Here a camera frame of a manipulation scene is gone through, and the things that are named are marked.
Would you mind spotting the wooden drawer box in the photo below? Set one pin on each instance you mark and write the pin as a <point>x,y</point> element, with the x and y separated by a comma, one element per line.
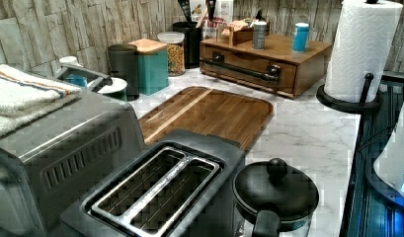
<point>311,64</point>

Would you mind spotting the wooden cutting board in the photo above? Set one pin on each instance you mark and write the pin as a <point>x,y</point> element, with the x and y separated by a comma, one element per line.
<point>209,112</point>

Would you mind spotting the clear jar with cereal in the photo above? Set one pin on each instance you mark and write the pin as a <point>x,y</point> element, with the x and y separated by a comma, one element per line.
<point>175,51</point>

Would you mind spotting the black two-slot toaster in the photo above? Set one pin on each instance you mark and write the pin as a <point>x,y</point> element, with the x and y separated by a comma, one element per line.
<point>180,186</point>

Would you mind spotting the teal canister with wooden lid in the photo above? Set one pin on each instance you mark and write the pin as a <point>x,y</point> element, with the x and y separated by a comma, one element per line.
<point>152,65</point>

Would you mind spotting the black utensil holder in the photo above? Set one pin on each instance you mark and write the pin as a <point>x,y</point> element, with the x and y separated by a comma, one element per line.
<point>193,37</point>

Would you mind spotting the white lidded teal bowl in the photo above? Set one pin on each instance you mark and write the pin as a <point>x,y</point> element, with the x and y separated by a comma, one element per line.
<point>117,90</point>

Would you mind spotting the small wooden condiment tray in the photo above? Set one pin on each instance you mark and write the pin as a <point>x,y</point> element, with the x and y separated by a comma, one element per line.
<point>237,32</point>

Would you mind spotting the dark grey canister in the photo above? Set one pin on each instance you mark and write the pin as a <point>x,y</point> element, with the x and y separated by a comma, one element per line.
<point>123,64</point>

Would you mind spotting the silver cylindrical shaker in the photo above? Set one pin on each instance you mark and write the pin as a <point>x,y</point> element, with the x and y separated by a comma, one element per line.
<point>259,35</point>

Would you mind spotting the white snack box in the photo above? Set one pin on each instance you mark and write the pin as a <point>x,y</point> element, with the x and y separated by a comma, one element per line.
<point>223,14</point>

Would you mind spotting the teal cylindrical shaker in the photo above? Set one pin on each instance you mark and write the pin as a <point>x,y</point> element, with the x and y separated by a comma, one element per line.
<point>300,36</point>

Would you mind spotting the white and teal cup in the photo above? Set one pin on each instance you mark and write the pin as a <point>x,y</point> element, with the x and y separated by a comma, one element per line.
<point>72,78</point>

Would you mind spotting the black paper towel holder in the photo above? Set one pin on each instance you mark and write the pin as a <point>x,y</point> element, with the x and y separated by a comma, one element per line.
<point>362,107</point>

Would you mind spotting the silver toaster oven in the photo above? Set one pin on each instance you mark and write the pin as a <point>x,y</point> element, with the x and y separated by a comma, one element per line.
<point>50,162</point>

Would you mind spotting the white paper towel roll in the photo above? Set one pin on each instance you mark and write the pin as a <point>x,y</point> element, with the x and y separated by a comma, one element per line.
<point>363,39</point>

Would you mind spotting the folded white striped towel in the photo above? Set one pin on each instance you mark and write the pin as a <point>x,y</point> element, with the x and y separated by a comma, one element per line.
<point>24,97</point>

